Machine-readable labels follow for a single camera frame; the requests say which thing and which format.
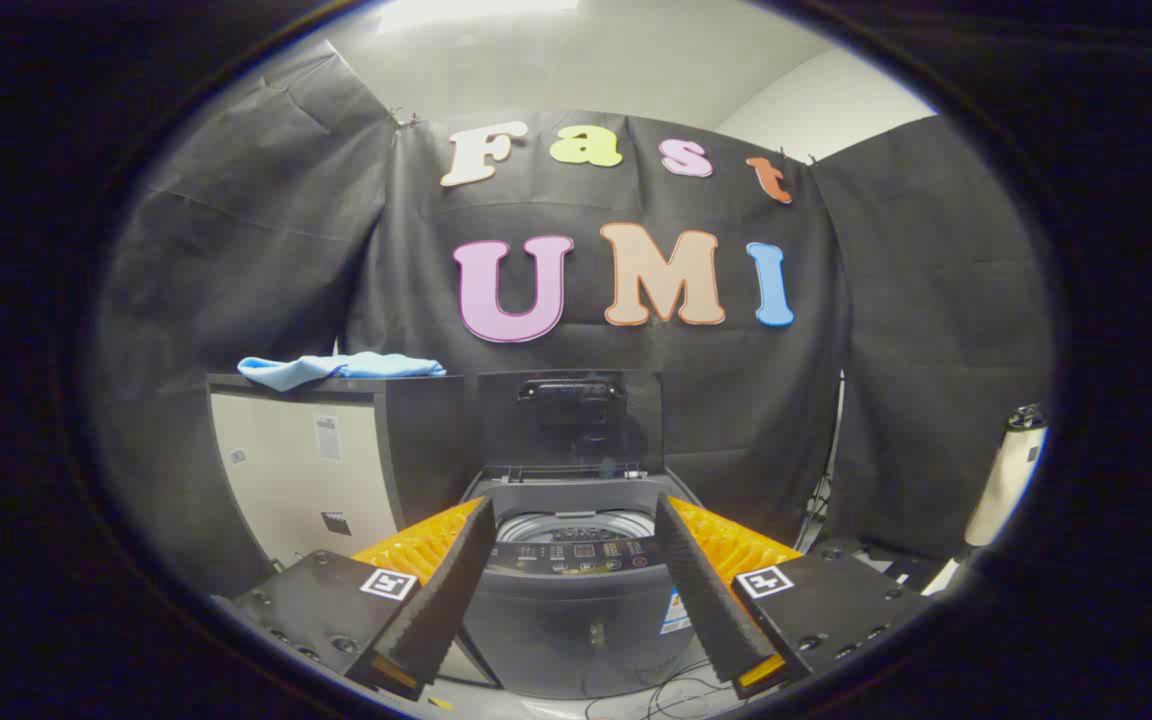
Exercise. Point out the grey washing machine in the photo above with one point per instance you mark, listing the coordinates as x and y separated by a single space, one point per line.
576 625

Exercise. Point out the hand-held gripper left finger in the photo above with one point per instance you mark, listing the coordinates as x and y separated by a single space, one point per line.
446 590

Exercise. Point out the backdrop stand pole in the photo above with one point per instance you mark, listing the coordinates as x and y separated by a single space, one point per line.
829 470

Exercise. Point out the light blue garment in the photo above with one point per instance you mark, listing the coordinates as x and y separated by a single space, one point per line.
336 367

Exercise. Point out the black backdrop cloth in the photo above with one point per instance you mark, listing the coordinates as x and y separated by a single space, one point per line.
576 350

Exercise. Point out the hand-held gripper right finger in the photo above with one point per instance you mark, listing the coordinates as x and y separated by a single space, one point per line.
701 590

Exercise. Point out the cream cylinder with dark cap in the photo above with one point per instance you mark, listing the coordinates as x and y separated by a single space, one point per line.
1004 480

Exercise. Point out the dark cabinet with beige door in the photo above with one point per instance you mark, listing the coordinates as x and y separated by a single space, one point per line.
296 470

